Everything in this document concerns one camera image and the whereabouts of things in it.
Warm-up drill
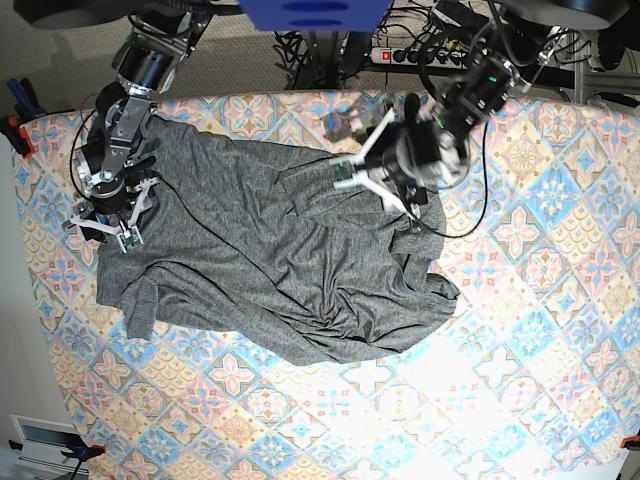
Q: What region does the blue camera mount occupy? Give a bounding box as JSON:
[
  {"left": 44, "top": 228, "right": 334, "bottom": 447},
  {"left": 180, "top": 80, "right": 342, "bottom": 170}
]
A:
[{"left": 238, "top": 0, "right": 392, "bottom": 32}]

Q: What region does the patterned tablecloth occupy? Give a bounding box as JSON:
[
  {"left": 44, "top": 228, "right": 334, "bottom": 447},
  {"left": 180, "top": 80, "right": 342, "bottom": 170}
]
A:
[{"left": 11, "top": 99, "right": 639, "bottom": 479}]

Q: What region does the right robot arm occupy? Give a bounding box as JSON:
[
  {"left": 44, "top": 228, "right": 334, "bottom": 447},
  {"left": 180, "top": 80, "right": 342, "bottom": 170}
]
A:
[{"left": 63, "top": 1, "right": 215, "bottom": 252}]

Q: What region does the grey t-shirt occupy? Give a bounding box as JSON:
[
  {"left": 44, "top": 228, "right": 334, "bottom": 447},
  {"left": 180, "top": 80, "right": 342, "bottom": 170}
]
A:
[{"left": 96, "top": 118, "right": 459, "bottom": 366}]

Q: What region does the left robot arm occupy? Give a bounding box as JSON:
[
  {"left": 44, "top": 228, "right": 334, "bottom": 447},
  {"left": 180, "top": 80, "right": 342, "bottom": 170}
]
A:
[{"left": 329, "top": 2, "right": 582, "bottom": 233}]

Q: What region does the power strip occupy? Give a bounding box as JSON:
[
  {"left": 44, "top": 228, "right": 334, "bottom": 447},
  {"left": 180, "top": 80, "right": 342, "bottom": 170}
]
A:
[{"left": 370, "top": 46, "right": 471, "bottom": 69}]

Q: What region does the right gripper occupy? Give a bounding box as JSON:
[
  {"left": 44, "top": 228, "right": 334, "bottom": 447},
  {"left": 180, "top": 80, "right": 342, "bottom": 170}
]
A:
[{"left": 63, "top": 142, "right": 159, "bottom": 253}]

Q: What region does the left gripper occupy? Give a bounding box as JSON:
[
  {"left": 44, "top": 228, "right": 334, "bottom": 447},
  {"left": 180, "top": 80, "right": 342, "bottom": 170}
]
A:
[{"left": 330, "top": 95, "right": 471, "bottom": 233}]

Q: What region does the red black clamp left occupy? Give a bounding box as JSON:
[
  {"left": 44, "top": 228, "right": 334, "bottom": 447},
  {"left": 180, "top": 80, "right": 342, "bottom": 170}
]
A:
[{"left": 1, "top": 78, "right": 40, "bottom": 158}]

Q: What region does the red clamp bottom left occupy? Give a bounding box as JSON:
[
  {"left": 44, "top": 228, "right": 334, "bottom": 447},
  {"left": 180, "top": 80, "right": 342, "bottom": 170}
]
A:
[{"left": 61, "top": 445, "right": 106, "bottom": 464}]

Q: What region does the red clamp bottom right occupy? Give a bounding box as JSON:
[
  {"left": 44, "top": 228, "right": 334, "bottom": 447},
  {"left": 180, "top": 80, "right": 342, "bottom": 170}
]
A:
[{"left": 620, "top": 433, "right": 640, "bottom": 452}]

